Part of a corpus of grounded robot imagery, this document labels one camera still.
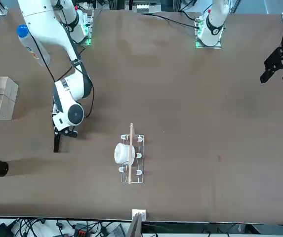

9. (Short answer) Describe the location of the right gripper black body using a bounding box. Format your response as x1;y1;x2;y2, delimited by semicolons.
53;125;79;139

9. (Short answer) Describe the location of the black sloped-shoulder wine bottle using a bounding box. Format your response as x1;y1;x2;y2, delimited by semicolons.
52;97;61;153

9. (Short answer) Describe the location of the clear plastic bottle blue cap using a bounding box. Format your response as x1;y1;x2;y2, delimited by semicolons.
16;24;51;67

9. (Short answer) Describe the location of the white ceramic cup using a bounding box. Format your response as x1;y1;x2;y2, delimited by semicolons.
113;142;136;165

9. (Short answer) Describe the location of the clear cup rack wooden rod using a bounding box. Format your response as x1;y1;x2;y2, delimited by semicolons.
120;122;145;185

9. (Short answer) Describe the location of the light wooden base block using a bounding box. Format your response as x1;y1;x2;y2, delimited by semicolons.
0;76;19;121

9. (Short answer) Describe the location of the orange black connector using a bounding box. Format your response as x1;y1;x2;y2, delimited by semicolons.
74;223;92;237

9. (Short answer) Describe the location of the black ribbed power adapter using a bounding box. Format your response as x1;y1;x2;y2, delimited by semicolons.
106;223;126;237

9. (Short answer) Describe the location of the aluminium upright profile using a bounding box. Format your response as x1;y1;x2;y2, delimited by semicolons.
126;209;147;237

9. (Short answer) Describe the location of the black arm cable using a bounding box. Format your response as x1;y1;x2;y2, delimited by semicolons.
30;32;95;119

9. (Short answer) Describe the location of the black base cable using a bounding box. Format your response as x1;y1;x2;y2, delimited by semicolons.
141;12;202;30

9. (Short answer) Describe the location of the table edge rail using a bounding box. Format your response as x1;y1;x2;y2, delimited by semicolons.
0;216;283;227

